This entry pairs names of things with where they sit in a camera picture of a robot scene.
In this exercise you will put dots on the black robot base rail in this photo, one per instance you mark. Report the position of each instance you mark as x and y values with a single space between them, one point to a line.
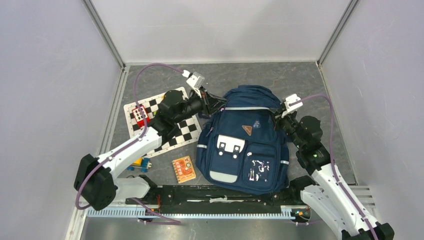
210 199

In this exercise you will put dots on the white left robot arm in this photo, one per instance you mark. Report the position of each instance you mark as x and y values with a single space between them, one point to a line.
95 177

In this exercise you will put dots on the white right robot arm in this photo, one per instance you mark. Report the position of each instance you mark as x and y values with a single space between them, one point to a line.
323 188

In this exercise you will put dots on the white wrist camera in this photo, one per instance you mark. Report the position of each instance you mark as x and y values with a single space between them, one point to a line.
291 104
194 79

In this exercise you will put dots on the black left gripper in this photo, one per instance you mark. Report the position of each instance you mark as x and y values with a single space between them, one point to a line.
215 102

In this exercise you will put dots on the black white chessboard mat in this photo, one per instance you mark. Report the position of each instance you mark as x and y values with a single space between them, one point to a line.
173 135

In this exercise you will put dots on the orange spiral notebook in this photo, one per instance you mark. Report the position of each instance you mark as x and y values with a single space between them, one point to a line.
184 169

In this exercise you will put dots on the navy blue student backpack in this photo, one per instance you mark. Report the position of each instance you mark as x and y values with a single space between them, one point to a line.
227 157

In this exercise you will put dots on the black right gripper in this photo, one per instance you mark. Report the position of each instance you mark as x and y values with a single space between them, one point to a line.
278 119

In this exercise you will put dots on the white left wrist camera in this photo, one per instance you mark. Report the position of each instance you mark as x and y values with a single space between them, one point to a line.
194 79

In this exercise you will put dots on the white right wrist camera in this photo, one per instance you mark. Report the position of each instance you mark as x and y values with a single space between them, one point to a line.
291 104

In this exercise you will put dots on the red window toy block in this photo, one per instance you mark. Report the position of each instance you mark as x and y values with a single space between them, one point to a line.
140 116

